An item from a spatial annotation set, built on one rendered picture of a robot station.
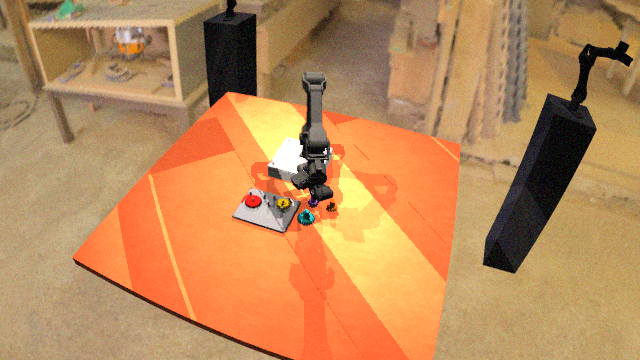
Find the red gear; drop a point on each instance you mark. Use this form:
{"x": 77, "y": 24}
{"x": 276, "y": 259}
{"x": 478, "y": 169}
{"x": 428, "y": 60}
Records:
{"x": 257, "y": 201}

